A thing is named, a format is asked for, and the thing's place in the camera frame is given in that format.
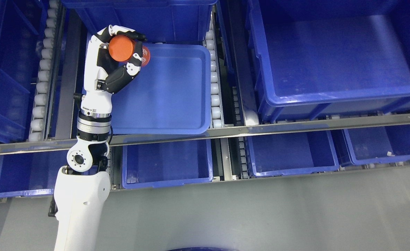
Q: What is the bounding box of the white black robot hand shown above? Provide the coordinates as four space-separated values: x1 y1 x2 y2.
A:
79 25 148 118

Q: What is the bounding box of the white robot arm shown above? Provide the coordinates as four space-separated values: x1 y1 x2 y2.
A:
53 111 111 251

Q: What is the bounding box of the blue shallow plastic tray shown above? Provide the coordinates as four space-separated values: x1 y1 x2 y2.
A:
111 43 211 135

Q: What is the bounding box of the white roller track left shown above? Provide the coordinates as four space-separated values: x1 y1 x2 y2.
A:
28 0 61 142

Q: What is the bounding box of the white roller track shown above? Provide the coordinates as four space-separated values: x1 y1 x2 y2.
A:
203 18 224 129
28 0 61 142

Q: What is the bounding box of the blue bin top centre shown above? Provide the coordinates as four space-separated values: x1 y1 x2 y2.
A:
62 0 216 44

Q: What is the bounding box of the blue lower bin centre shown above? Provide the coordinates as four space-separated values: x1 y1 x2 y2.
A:
122 140 214 190

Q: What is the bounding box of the blue bin far left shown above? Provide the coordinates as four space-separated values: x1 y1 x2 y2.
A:
0 0 49 143

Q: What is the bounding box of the blue lower bin left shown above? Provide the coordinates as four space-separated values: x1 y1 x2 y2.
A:
0 150 81 198

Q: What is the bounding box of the white roller track centre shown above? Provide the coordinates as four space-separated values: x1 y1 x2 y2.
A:
203 18 224 129

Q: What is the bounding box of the large blue bin right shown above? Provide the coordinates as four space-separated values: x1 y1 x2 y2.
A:
243 0 410 123

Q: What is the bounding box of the blue lower bin far right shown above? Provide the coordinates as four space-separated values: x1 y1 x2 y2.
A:
331 124 410 166

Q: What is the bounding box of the metal shelf front rail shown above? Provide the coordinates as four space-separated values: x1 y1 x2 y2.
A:
0 113 410 155

